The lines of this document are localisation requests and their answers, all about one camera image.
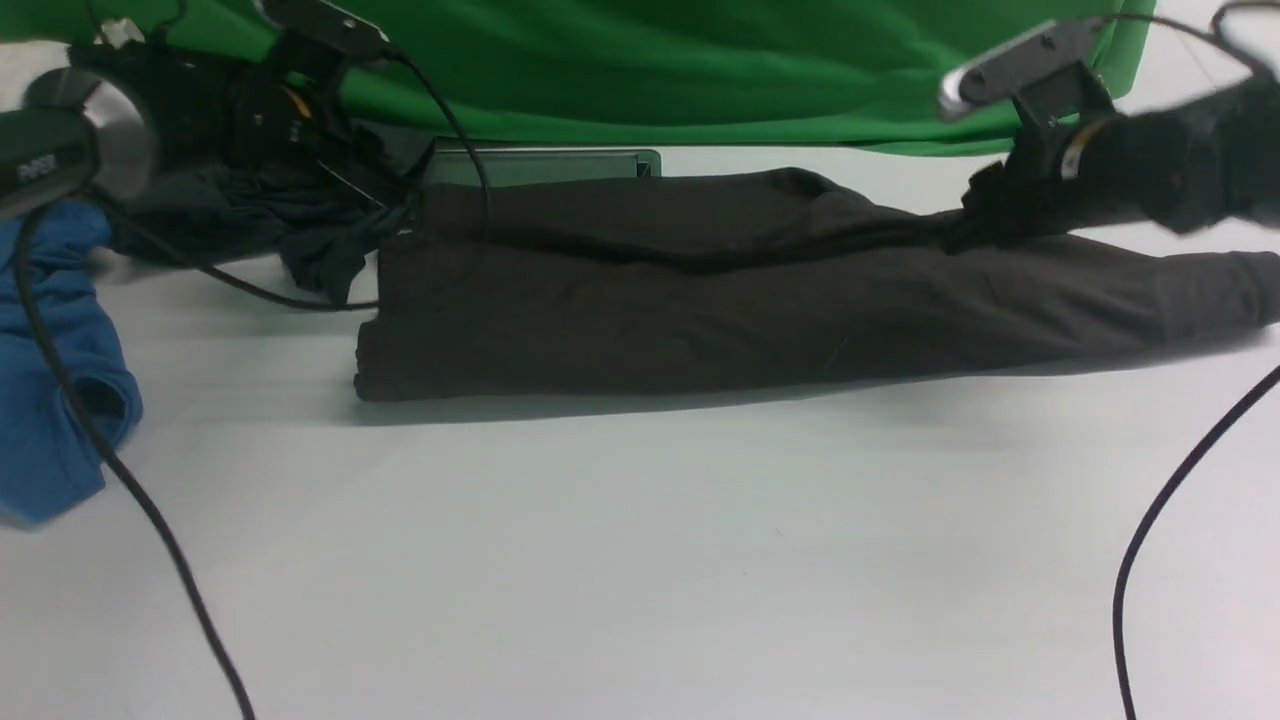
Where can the dark gray crumpled garment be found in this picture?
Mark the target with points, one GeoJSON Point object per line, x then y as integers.
{"type": "Point", "coordinates": [321, 230]}

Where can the gray long-sleeve top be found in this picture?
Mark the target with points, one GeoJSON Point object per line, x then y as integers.
{"type": "Point", "coordinates": [698, 285]}

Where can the green backdrop cloth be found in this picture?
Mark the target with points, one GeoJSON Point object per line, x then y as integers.
{"type": "Point", "coordinates": [853, 73]}

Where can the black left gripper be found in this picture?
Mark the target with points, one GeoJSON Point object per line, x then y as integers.
{"type": "Point", "coordinates": [383, 165]}

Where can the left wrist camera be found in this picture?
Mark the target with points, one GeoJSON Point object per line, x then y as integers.
{"type": "Point", "coordinates": [330, 25]}

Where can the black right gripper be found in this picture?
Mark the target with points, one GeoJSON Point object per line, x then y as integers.
{"type": "Point", "coordinates": [1029, 194]}

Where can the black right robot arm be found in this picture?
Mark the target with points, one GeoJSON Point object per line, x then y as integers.
{"type": "Point", "coordinates": [1186, 168]}

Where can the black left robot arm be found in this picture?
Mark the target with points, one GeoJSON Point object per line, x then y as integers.
{"type": "Point", "coordinates": [119, 120]}

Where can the blue t-shirt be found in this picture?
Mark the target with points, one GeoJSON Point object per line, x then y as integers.
{"type": "Point", "coordinates": [48, 463]}

